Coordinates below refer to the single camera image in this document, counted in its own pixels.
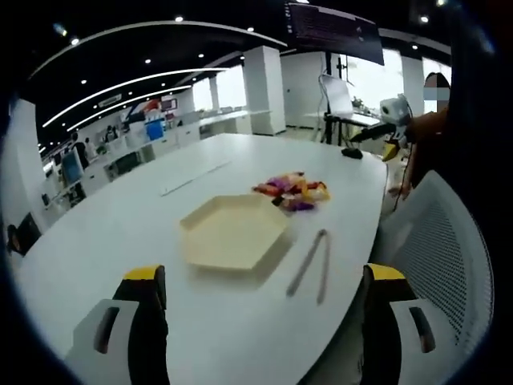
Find white board on stand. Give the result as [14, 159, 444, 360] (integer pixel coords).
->
[321, 75, 354, 118]

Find desktop computer monitor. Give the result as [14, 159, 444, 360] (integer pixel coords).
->
[61, 152, 86, 184]

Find cream hexagonal container tray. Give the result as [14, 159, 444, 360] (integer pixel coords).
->
[179, 193, 291, 278]

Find pile of food snack packets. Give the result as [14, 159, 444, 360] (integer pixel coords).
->
[251, 171, 333, 214]

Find black tripod stand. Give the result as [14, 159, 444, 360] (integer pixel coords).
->
[319, 111, 346, 146]

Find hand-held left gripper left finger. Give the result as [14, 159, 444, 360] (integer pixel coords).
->
[63, 264, 170, 385]

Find white mesh office chair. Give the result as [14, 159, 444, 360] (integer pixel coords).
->
[376, 169, 496, 364]

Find grey food tongs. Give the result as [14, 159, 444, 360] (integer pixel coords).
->
[285, 229, 332, 306]

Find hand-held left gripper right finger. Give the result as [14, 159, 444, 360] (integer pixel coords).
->
[362, 262, 457, 385]

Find large dark hanging screen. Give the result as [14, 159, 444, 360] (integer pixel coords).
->
[285, 1, 386, 67]

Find blue box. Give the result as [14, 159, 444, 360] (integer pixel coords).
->
[145, 121, 166, 141]

